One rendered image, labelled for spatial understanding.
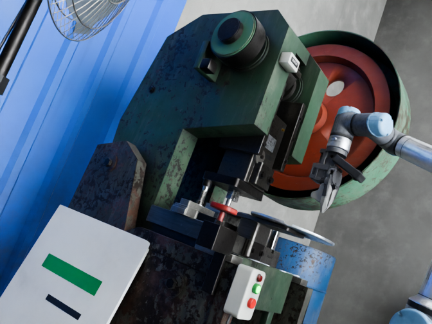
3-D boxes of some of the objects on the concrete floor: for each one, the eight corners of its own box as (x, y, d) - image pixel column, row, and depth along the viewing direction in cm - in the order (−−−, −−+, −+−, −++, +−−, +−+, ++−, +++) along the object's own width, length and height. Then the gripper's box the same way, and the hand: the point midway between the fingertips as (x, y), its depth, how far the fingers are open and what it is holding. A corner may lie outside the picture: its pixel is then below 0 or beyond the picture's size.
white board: (45, 436, 119) (151, 241, 139) (-38, 356, 148) (60, 204, 168) (48, 436, 120) (153, 242, 140) (-35, 356, 149) (62, 205, 169)
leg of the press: (176, 506, 110) (287, 179, 126) (146, 519, 102) (269, 165, 117) (9, 350, 168) (99, 137, 183) (-19, 349, 159) (78, 126, 175)
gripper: (328, 153, 150) (309, 211, 146) (317, 144, 143) (297, 204, 139) (351, 157, 145) (333, 217, 141) (342, 147, 138) (322, 210, 134)
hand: (324, 209), depth 138 cm, fingers closed
